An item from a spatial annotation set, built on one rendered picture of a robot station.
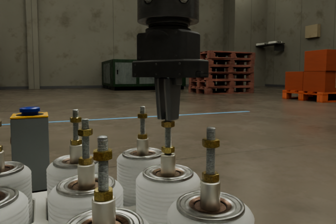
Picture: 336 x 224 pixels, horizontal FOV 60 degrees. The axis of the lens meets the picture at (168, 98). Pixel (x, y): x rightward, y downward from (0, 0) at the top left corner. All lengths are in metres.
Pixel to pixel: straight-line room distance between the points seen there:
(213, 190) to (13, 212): 0.22
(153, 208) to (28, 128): 0.34
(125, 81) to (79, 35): 2.67
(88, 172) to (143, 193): 0.08
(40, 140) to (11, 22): 9.19
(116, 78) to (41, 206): 7.23
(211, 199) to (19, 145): 0.44
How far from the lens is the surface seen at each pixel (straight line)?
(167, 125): 0.42
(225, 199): 0.36
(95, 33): 9.79
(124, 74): 7.77
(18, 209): 0.39
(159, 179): 0.41
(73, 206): 0.38
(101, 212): 0.29
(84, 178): 0.40
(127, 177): 0.53
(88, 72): 9.68
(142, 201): 0.43
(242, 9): 11.15
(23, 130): 0.65
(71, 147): 0.51
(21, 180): 0.50
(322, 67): 4.86
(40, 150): 0.66
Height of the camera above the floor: 0.40
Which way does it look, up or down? 4 degrees down
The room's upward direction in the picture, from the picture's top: straight up
